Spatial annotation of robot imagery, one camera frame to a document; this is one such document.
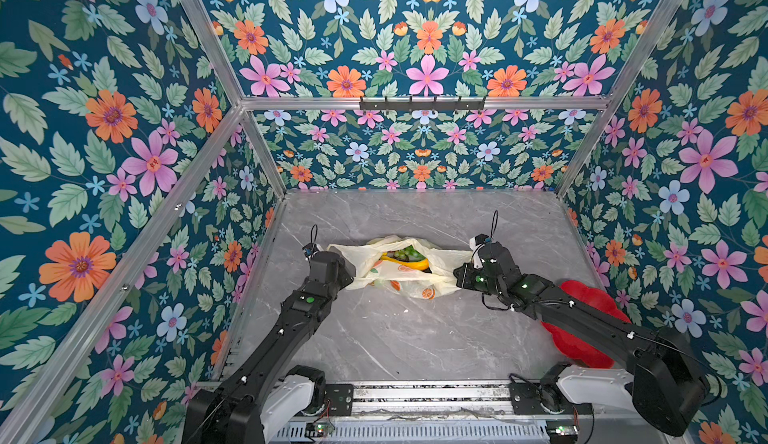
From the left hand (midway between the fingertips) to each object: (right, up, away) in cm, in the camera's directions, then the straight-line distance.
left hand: (348, 259), depth 83 cm
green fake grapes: (+17, 0, +13) cm, 21 cm away
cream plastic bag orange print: (+6, -3, +1) cm, 7 cm away
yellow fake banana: (+21, -3, +8) cm, 22 cm away
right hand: (+29, -3, -1) cm, 29 cm away
